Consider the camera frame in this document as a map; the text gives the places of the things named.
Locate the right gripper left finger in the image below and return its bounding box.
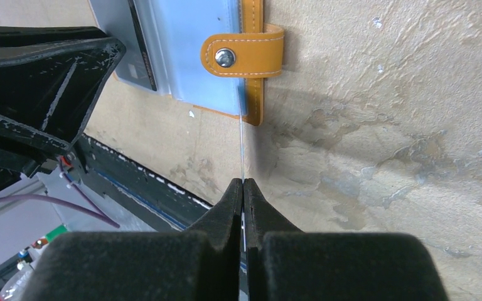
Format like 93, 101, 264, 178
21, 179, 243, 300

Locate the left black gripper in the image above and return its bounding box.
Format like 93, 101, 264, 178
0, 26, 126, 190

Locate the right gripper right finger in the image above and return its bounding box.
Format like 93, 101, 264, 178
243, 179, 448, 300

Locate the orange leather card holder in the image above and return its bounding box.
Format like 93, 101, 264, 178
90, 1, 284, 126

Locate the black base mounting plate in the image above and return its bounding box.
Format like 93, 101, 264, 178
67, 135, 213, 232

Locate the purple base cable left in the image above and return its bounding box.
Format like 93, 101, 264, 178
0, 157, 121, 230

